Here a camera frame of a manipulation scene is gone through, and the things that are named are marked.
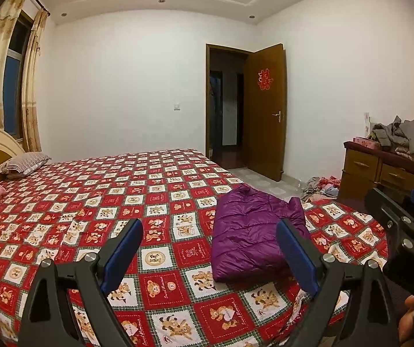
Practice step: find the pile of grey clothes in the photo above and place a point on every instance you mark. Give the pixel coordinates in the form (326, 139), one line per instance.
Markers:
(405, 135)

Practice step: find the narrow beige curtain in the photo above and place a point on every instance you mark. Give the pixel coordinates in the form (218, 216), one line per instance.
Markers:
(33, 79)

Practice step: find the clothes heap on floor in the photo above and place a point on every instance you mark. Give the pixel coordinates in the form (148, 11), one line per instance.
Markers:
(320, 188)

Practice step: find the grey striped pillow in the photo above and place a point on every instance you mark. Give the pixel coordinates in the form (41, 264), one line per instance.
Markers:
(22, 162)

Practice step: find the window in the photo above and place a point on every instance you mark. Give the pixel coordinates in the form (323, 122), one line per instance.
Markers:
(13, 90)

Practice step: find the brown wooden door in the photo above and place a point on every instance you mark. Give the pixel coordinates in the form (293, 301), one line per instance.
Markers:
(266, 144)

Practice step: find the purple puffer jacket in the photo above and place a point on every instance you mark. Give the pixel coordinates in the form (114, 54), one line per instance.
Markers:
(254, 231)

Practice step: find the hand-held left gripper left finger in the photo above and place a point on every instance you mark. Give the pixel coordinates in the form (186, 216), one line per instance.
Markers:
(124, 253)

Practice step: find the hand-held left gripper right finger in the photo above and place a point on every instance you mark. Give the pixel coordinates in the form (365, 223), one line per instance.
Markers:
(298, 260)

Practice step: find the brown wooden dresser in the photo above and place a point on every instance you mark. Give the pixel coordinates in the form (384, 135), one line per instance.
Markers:
(362, 173)

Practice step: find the bed with red patterned quilt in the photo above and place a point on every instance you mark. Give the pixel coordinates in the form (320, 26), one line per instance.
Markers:
(84, 202)

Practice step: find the brown door frame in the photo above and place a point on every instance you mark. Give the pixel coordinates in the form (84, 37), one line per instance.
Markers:
(208, 108)

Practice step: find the pink box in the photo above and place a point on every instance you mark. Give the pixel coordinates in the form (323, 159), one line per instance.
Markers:
(366, 142)

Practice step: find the red paper door decoration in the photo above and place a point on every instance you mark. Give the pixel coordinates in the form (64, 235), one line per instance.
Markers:
(264, 78)

